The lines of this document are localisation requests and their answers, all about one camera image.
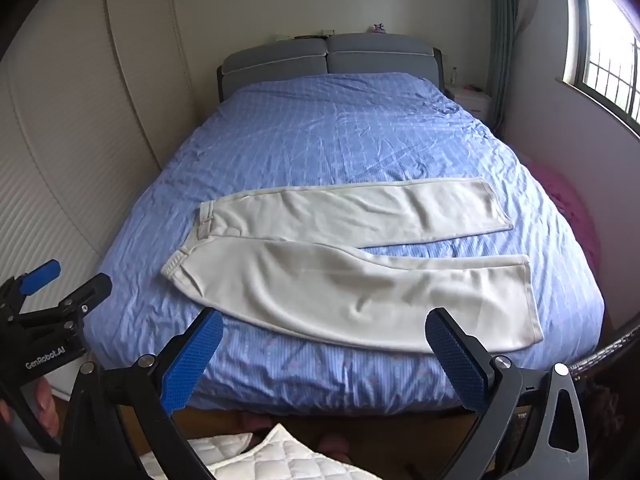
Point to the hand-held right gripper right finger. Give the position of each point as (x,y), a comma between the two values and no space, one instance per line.
(457,365)

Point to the person's left hand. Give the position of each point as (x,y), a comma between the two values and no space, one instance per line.
(49,404)

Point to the cream towel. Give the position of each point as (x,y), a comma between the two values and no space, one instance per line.
(325,280)

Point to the pink cushion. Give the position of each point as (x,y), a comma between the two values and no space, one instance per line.
(570,210)

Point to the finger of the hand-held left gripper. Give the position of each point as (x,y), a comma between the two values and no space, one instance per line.
(40,276)
(90,291)

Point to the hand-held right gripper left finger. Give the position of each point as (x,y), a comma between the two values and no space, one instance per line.
(192,362)

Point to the barred window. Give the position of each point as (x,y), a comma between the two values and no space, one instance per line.
(615,60)

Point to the green curtain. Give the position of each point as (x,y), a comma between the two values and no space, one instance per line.
(502,35)

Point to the clear bottle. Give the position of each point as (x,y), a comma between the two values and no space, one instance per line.
(454,77)

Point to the grey padded headboard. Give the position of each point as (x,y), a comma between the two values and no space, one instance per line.
(280,60)

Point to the white quilted cloth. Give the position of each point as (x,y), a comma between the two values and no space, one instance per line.
(280,460)

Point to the dark flat object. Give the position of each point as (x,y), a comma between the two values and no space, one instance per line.
(312,36)

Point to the blue floral striped duvet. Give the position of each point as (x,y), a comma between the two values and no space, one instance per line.
(325,130)

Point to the white louvered wardrobe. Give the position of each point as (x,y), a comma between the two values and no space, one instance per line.
(75,135)

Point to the white nightstand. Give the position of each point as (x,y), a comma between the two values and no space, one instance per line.
(472,103)

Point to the dark wicker chair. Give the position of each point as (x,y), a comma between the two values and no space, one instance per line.
(615,360)

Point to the purple toy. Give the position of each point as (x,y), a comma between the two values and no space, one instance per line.
(379,28)

